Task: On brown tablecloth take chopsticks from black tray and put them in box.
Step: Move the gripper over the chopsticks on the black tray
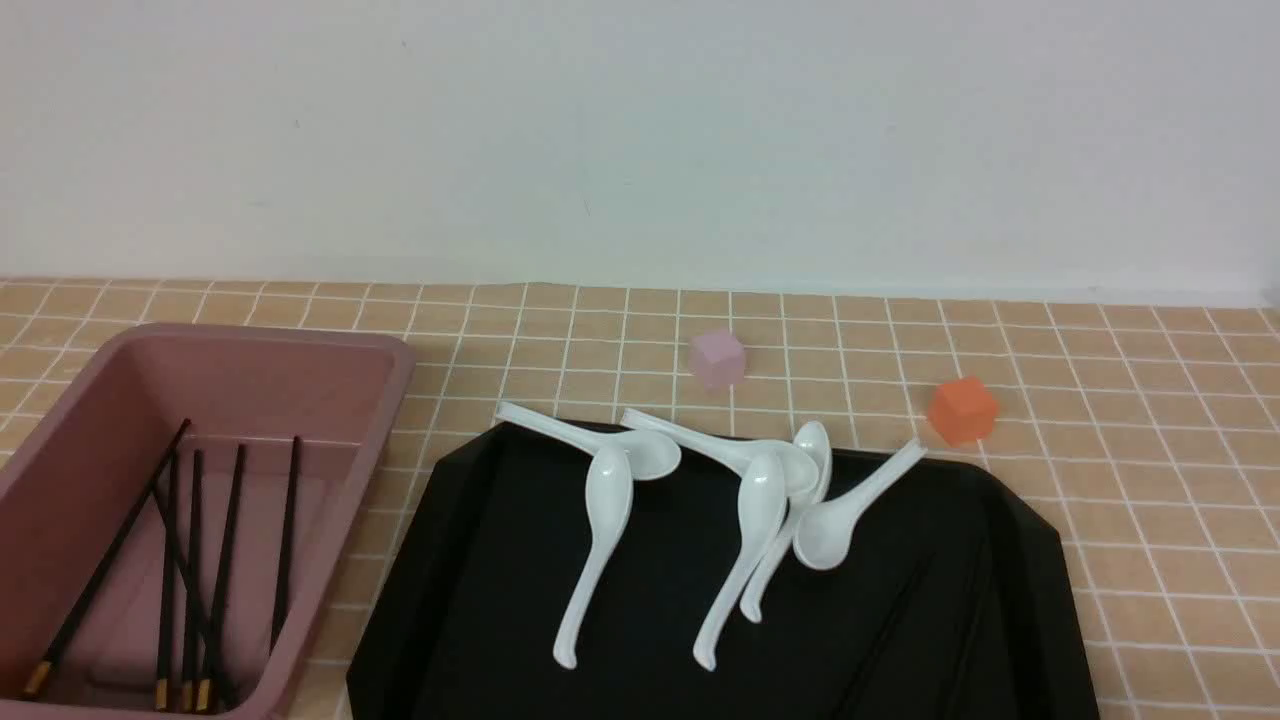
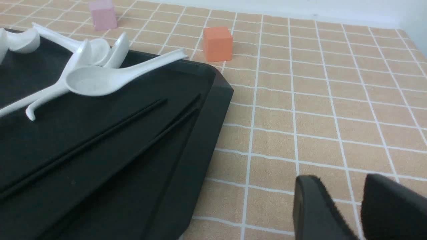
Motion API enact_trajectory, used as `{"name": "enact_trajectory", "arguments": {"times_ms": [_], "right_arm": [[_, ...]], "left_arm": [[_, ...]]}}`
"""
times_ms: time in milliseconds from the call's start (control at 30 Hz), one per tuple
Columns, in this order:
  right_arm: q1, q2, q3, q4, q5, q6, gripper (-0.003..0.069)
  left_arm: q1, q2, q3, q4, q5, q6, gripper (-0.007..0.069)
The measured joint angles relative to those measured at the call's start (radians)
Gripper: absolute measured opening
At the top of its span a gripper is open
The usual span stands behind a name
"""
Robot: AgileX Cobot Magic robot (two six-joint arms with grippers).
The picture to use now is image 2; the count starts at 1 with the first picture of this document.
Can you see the white ceramic soup spoon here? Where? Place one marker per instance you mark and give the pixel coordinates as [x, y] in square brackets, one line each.
[81, 57]
[119, 52]
[4, 47]
[23, 42]
[100, 50]
[95, 81]

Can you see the orange foam cube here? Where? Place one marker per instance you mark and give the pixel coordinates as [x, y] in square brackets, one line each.
[217, 44]

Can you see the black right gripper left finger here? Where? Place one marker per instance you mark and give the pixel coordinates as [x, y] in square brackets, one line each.
[315, 215]

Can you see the black chopstick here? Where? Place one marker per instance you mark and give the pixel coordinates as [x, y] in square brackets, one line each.
[79, 148]
[160, 163]
[97, 172]

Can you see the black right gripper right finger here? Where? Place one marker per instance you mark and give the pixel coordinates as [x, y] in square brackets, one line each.
[391, 211]

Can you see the pink foam cube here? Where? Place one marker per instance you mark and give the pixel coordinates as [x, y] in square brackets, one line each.
[103, 14]

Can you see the black plastic tray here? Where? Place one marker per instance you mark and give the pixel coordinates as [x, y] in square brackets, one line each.
[70, 119]

